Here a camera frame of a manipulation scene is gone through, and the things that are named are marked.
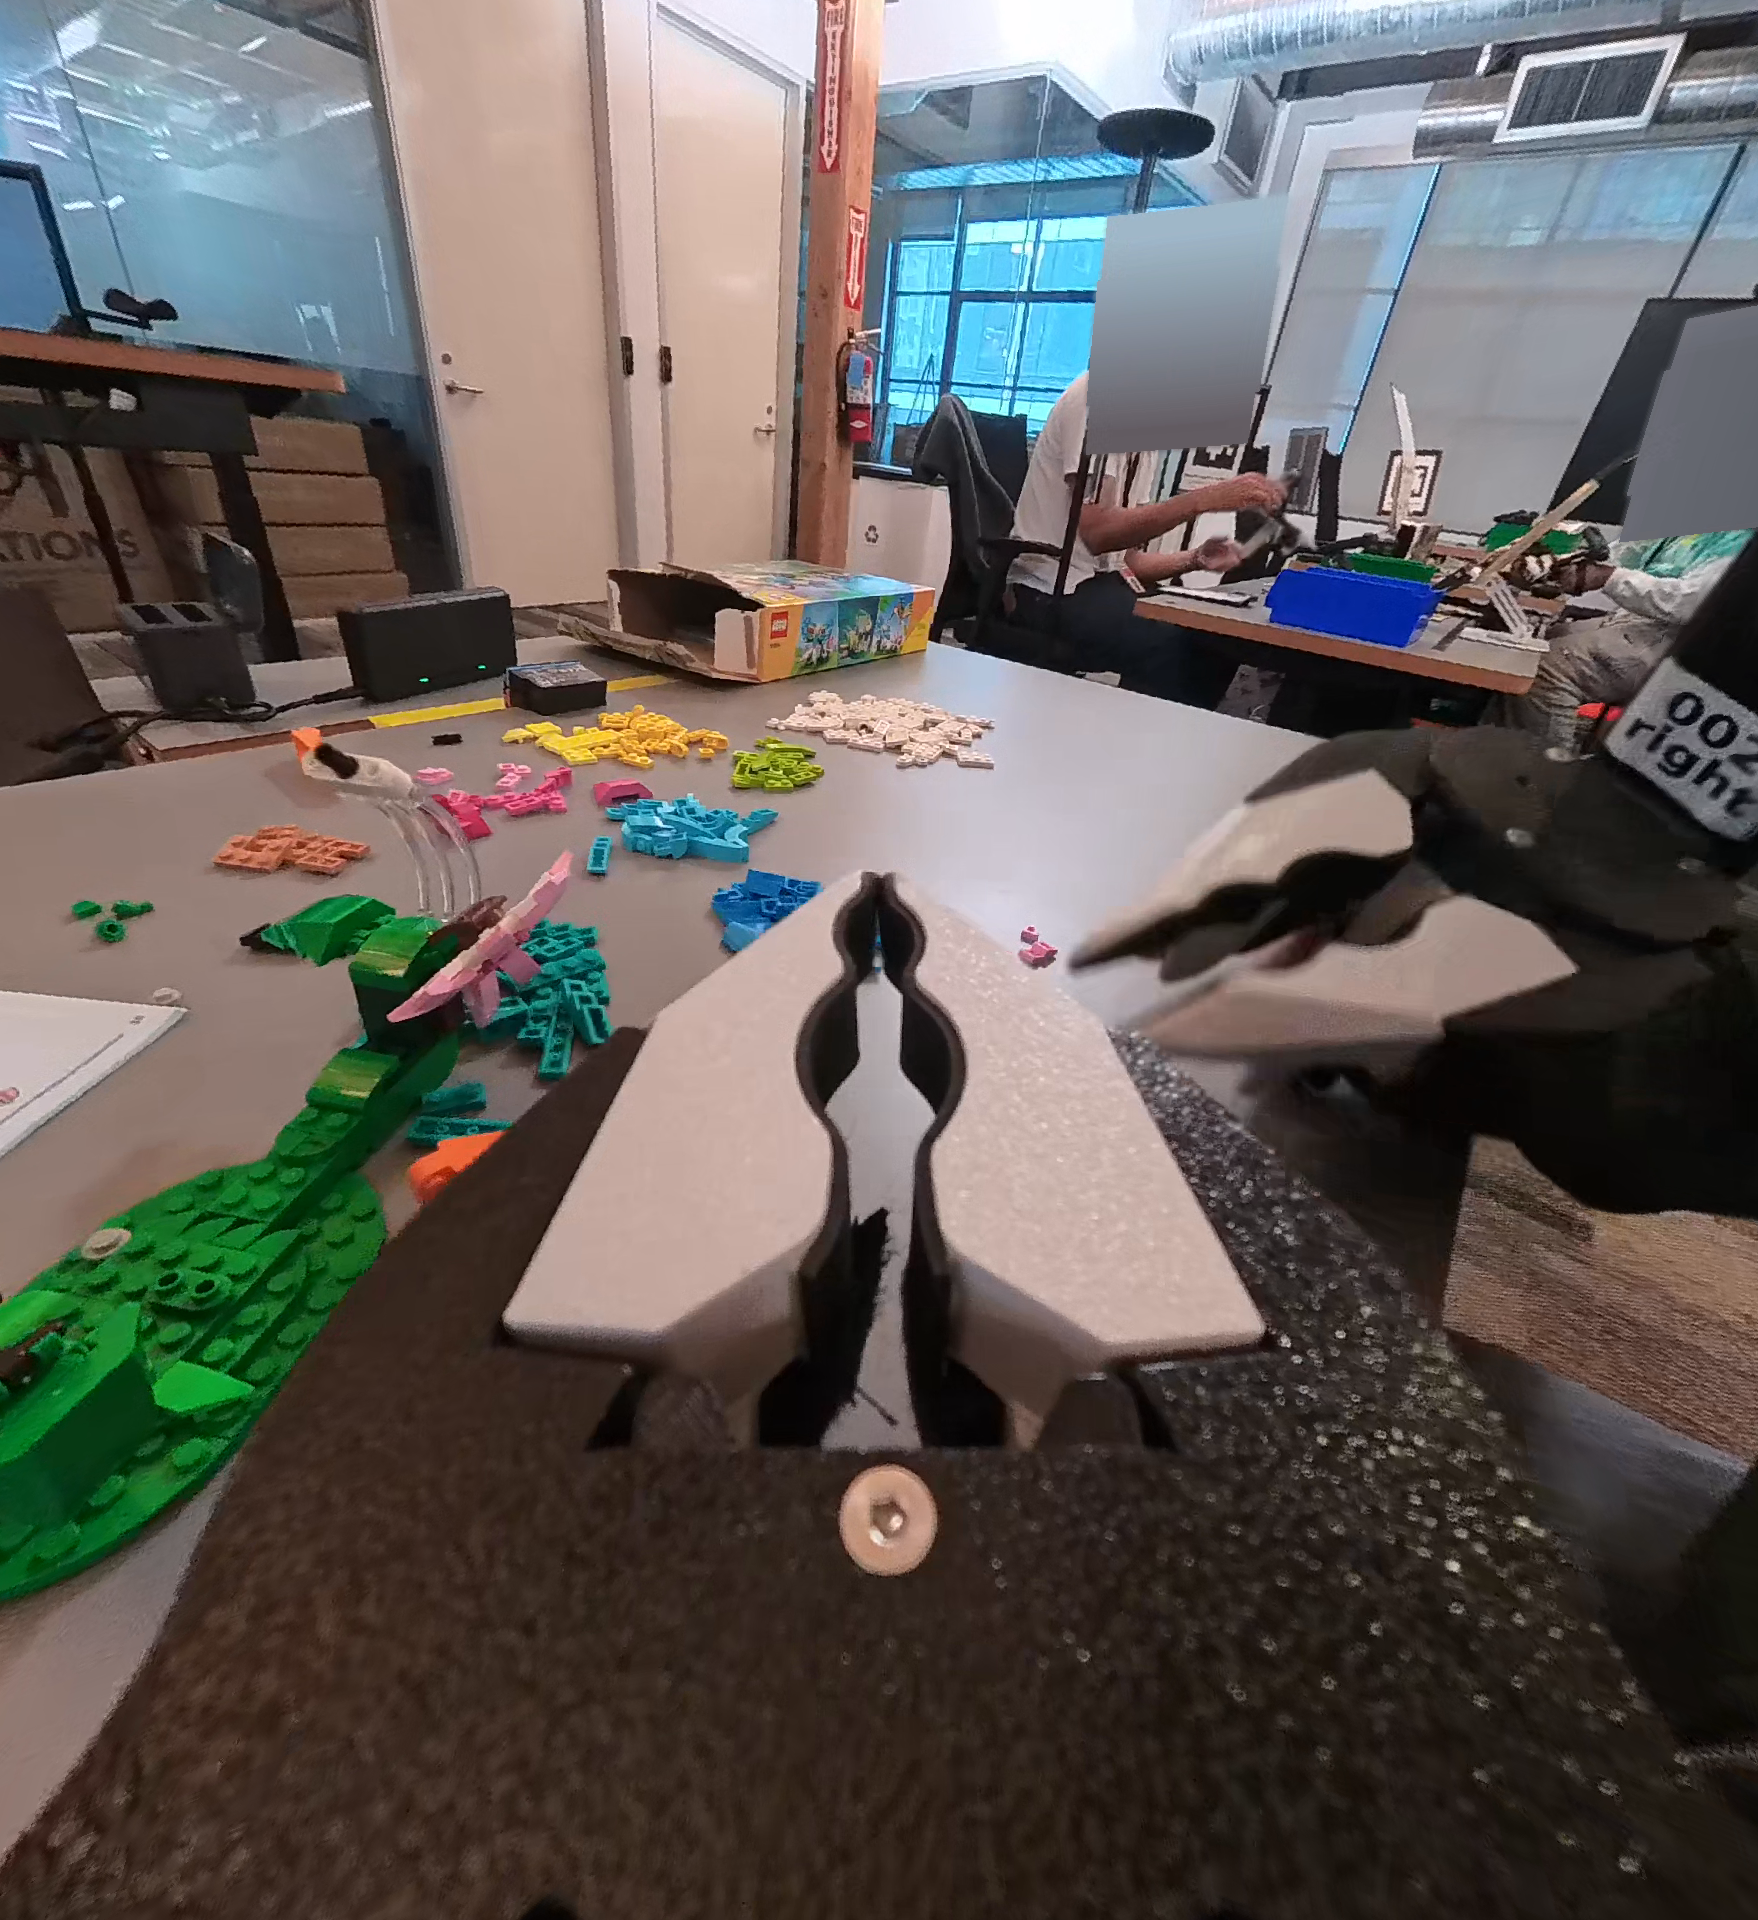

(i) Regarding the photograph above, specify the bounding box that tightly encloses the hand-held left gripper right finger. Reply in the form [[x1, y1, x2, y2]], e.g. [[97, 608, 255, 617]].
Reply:
[[878, 873, 1269, 1447]]

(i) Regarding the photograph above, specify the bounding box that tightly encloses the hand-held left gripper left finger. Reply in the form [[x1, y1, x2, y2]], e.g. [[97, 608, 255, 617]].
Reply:
[[502, 868, 883, 1443]]

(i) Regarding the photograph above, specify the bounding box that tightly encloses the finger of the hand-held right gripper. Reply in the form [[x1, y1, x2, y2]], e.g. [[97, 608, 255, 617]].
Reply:
[[1146, 881, 1580, 1062], [1066, 768, 1423, 967]]

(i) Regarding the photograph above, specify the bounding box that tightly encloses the person's right forearm green sleeve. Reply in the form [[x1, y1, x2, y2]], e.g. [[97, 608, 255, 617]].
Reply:
[[1449, 855, 1758, 1920]]

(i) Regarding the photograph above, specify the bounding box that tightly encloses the pile of teal lego pieces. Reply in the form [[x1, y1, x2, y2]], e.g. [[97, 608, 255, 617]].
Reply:
[[491, 922, 621, 1081]]

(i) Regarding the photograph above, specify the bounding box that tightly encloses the pile of blue lego pieces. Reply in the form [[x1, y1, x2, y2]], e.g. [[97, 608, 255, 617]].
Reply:
[[712, 868, 832, 955]]

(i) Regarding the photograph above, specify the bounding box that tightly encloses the pile of cyan lego pieces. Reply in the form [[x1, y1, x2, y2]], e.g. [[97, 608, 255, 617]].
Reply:
[[607, 795, 780, 868]]

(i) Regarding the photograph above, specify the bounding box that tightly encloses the pile of white lego pieces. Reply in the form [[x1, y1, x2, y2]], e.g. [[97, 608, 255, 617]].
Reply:
[[766, 690, 1001, 776]]

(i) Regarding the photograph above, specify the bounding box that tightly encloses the pile of pink lego pieces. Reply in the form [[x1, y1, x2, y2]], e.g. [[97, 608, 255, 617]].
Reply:
[[430, 762, 576, 843]]

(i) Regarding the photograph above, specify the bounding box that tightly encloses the pile of yellow lego pieces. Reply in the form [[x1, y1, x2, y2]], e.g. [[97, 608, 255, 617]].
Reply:
[[502, 707, 732, 768]]

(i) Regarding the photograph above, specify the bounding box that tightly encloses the opened cardboard lego box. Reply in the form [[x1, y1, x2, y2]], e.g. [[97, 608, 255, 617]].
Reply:
[[556, 563, 940, 685]]

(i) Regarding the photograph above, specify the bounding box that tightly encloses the green lego base model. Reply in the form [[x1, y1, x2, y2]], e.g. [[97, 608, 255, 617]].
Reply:
[[0, 891, 471, 1620]]

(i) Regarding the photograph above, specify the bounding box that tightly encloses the pile of salmon lego pieces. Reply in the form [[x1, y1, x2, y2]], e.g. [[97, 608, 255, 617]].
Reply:
[[214, 825, 374, 875]]

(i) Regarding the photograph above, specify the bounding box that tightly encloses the lego bird on clear stand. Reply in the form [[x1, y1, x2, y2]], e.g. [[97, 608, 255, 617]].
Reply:
[[290, 725, 487, 917]]

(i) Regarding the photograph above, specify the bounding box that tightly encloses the lego instruction booklet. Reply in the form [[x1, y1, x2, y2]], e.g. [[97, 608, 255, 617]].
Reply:
[[0, 982, 190, 1218]]

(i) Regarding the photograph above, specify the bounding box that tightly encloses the wooden office desk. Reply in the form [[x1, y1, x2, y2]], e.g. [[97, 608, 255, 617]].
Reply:
[[1134, 576, 1550, 701]]

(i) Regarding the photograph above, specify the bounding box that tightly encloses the orange brick separator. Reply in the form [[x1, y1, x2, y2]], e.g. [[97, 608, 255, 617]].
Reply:
[[406, 1131, 505, 1205]]

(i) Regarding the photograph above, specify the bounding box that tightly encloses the blue plastic bin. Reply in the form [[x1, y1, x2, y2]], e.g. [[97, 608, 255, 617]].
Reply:
[[1264, 565, 1445, 648]]

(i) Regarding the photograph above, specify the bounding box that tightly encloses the black computer monitor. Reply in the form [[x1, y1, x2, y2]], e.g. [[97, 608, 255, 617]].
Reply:
[[1550, 295, 1758, 530]]

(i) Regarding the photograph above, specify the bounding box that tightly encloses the office chair with dark jacket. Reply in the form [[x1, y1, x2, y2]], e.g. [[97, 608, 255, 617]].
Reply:
[[910, 393, 1032, 650]]

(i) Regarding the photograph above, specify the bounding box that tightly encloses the white recycling bin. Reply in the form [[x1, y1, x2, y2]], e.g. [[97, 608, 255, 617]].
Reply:
[[854, 472, 959, 596]]

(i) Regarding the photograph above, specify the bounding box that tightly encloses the yellow tape strip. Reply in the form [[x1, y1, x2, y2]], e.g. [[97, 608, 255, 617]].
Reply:
[[370, 676, 671, 730]]

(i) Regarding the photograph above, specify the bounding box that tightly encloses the black charger box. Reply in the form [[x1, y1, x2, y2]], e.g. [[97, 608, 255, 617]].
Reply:
[[337, 589, 518, 705]]

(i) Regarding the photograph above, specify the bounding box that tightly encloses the black floor lamp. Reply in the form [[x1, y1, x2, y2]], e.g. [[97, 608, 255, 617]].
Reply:
[[1097, 108, 1216, 215]]

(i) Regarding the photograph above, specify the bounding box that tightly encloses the grey charger box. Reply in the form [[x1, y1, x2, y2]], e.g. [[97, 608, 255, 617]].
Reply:
[[120, 599, 261, 719]]

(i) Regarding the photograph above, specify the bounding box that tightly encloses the white door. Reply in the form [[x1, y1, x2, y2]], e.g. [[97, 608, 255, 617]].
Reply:
[[370, 0, 627, 605]]

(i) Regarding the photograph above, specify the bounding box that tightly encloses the dark standing desk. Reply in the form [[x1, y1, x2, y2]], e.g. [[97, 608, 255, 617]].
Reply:
[[0, 314, 352, 666]]

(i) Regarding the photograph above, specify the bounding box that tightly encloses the wooden post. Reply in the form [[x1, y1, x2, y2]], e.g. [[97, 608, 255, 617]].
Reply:
[[796, 0, 886, 566]]

